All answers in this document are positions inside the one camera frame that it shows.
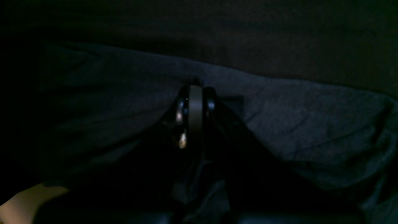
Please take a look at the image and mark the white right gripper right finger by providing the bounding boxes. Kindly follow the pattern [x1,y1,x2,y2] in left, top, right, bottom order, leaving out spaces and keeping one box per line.
[203,87,364,224]

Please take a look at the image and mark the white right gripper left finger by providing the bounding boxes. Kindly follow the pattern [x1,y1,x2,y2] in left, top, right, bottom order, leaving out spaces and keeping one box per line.
[34,85,203,224]

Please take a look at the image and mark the dark grey T-shirt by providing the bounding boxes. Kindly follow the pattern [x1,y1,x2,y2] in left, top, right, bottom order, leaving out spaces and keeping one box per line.
[36,42,397,224]

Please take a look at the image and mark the black table cloth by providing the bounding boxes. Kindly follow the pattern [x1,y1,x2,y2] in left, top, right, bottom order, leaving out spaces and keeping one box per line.
[0,0,398,100]

